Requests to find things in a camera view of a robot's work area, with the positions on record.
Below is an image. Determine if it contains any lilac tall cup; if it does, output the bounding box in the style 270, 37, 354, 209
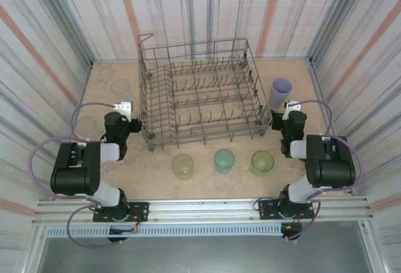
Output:
268, 78, 293, 109

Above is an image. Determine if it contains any clear glass cup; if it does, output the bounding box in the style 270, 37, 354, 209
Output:
75, 115, 96, 135
110, 78, 130, 96

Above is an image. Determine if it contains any green translucent cup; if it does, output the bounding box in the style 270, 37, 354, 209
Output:
251, 150, 275, 177

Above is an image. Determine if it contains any yellow translucent cup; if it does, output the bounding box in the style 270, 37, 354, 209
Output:
170, 153, 194, 180

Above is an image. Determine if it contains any teal textured plastic cup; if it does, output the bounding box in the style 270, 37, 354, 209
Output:
214, 148, 236, 174

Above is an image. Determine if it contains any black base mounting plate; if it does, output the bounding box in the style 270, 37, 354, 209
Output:
93, 202, 150, 223
258, 198, 315, 220

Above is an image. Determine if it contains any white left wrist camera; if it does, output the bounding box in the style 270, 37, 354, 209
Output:
112, 100, 134, 120

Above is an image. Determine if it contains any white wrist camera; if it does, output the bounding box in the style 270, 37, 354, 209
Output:
112, 100, 134, 120
283, 100, 302, 121

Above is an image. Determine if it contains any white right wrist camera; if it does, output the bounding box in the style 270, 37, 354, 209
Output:
283, 100, 302, 121

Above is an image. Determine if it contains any grey wire dish rack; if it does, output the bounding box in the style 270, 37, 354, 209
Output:
137, 33, 274, 152

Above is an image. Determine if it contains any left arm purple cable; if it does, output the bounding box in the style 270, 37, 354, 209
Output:
27, 102, 123, 249

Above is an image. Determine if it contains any red black wire bundle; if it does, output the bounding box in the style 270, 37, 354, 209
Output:
127, 209, 141, 233
288, 212, 304, 232

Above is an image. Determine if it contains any white slotted cable duct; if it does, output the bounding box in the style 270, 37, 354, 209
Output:
45, 224, 284, 238

